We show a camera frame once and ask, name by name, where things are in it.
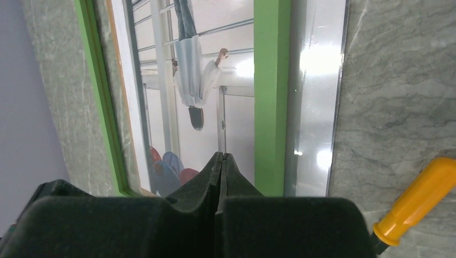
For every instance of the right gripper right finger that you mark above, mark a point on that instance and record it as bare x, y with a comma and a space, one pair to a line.
248, 224

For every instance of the green wooden picture frame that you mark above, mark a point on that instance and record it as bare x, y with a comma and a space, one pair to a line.
271, 45

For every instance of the orange handled screwdriver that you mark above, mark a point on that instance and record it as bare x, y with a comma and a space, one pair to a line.
435, 181

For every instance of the clear glass pane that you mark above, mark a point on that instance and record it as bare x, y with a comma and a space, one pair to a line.
316, 54

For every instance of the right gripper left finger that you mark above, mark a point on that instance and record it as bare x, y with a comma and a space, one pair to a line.
63, 221

